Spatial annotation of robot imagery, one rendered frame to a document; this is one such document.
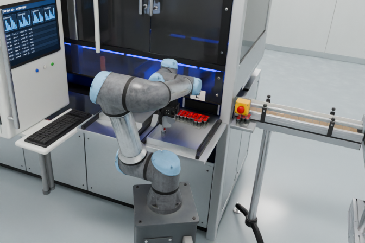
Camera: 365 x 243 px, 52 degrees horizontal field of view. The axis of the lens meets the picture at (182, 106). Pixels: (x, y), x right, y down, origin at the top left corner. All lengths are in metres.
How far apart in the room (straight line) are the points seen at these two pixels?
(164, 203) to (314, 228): 1.56
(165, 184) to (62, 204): 1.49
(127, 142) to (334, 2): 5.39
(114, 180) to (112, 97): 1.48
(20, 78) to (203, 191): 1.24
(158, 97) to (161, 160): 0.36
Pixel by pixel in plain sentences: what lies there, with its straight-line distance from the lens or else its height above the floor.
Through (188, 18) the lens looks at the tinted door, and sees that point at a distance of 1.96.
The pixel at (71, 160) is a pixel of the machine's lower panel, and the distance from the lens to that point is 2.76.
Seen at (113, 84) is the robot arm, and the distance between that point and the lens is 1.21.
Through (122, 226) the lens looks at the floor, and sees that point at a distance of 2.67.
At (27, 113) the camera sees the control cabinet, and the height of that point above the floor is 0.90.
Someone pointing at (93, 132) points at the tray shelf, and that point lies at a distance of 1.96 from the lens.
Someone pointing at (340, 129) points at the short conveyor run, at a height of 0.93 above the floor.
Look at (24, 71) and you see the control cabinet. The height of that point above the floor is 1.13.
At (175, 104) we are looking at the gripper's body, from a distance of 1.73.
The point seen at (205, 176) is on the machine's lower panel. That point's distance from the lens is 2.30.
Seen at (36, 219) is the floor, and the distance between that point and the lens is 2.82.
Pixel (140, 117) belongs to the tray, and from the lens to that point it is 2.07.
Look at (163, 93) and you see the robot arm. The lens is 1.22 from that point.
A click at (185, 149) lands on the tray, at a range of 1.77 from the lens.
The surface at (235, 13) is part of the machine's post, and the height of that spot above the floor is 1.48.
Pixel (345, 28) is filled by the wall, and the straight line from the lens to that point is 6.54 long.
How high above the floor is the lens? 1.86
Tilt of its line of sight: 26 degrees down
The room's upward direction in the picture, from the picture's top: 4 degrees clockwise
